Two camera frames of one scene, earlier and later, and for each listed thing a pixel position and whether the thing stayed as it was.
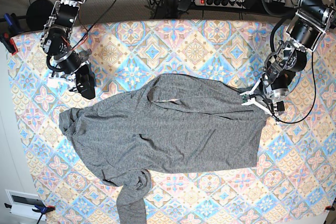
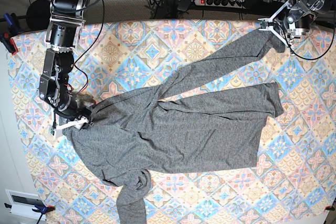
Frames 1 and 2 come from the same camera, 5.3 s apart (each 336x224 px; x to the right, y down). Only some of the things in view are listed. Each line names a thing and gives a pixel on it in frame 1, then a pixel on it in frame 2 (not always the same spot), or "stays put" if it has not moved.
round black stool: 38,13 stays put
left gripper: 70,62 → 73,108
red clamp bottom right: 331,208 stays put
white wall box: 26,204 stays put
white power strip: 232,2 stays put
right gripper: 279,84 → 301,19
